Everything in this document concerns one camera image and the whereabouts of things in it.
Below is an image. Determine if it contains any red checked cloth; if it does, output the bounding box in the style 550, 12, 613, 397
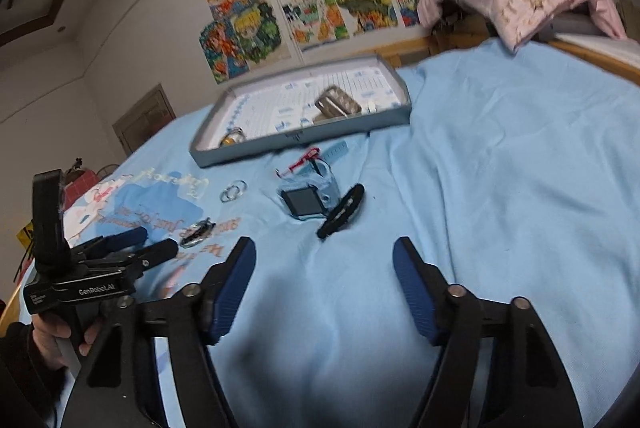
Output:
62, 168, 102, 205

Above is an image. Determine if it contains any grey shallow tray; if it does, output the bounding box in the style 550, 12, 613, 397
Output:
189, 54, 412, 169

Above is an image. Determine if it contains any small wall door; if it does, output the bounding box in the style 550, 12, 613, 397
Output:
112, 84, 176, 156

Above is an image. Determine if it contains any blue strap watch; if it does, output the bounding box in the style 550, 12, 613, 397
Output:
277, 142, 348, 223

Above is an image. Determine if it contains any black hair clip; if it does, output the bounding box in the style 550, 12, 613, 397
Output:
316, 184, 366, 239

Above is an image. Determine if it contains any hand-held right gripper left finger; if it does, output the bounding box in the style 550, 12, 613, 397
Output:
60, 235, 258, 428

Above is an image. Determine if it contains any wooden bed frame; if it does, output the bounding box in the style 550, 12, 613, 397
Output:
300, 35, 437, 69

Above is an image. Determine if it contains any light blue printed bed sheet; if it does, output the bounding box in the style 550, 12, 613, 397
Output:
10, 35, 640, 428

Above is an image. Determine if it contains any red string bracelet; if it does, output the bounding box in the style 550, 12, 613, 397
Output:
276, 148, 321, 177

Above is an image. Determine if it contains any person's left forearm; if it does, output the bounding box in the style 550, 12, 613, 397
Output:
0, 320, 68, 428

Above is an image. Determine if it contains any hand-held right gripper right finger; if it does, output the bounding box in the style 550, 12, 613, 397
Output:
392, 235, 586, 428

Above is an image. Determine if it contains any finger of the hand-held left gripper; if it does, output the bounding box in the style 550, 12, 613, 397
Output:
74, 227, 149, 259
100, 239, 180, 281

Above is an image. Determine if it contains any person's left hand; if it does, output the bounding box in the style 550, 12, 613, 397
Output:
31, 312, 101, 373

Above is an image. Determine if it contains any small dark metal clip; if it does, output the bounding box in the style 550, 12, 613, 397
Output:
179, 219, 217, 249

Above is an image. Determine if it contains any beige hair claw clip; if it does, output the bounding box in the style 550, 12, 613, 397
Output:
314, 86, 362, 119

